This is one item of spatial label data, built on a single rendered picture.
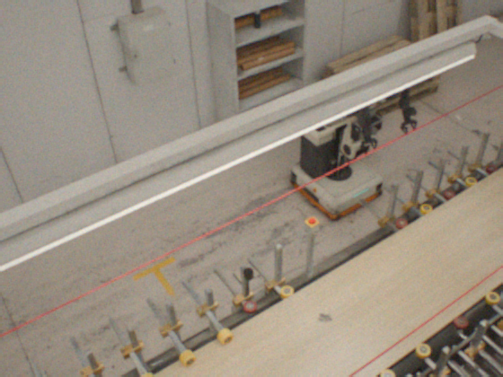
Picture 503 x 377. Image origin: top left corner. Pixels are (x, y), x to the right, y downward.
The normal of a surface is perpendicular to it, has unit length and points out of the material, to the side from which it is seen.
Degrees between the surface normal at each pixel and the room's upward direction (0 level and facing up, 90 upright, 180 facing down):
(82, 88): 90
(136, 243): 0
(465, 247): 0
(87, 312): 0
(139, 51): 90
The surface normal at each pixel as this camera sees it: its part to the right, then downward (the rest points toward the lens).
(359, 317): -0.04, -0.75
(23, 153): 0.56, 0.54
